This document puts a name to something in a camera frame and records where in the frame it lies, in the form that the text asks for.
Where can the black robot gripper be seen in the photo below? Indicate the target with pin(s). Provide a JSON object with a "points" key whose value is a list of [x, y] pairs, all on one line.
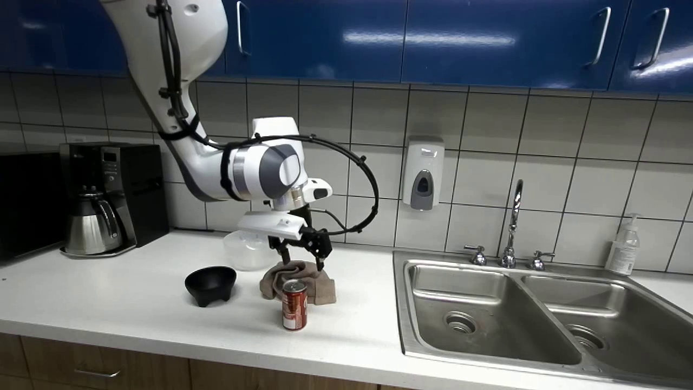
{"points": [[313, 239]]}

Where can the red soda can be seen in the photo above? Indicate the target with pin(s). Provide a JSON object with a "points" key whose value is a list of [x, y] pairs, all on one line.
{"points": [[295, 306]]}

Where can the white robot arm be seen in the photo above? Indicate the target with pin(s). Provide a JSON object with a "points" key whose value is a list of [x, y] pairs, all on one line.
{"points": [[181, 44]]}

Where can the translucent plastic bowl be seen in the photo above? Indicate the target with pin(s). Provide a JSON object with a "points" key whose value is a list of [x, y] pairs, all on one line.
{"points": [[246, 251]]}

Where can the black bowl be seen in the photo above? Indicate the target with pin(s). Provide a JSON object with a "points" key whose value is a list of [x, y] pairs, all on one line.
{"points": [[212, 281]]}

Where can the clear soap bottle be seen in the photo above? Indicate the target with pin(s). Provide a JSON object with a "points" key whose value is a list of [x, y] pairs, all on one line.
{"points": [[623, 249]]}

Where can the brown folded towel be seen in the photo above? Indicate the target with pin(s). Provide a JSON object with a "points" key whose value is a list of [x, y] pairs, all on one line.
{"points": [[321, 283]]}

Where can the black coffee maker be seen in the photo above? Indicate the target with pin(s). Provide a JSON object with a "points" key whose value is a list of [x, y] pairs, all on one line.
{"points": [[137, 187]]}

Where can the wooden lower cabinet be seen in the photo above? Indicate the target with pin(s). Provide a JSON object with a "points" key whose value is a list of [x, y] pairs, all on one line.
{"points": [[145, 369]]}

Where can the stainless steel carafe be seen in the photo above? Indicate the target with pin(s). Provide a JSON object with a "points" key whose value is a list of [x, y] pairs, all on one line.
{"points": [[93, 227]]}

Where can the stainless steel double sink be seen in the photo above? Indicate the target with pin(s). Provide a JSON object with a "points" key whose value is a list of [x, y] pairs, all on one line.
{"points": [[506, 316]]}

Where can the chrome sink faucet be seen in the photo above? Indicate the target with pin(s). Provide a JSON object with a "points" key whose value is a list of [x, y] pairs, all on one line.
{"points": [[513, 223]]}

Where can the blue upper cabinet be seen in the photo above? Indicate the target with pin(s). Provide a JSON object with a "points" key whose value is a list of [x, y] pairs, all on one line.
{"points": [[434, 34]]}

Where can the black steel microwave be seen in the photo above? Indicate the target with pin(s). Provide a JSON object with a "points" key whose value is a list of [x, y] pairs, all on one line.
{"points": [[30, 209]]}

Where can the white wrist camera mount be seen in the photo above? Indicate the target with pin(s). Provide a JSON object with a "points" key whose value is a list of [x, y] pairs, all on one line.
{"points": [[274, 225]]}

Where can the white wall soap dispenser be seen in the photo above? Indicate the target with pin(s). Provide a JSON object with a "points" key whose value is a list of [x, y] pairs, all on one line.
{"points": [[423, 176]]}

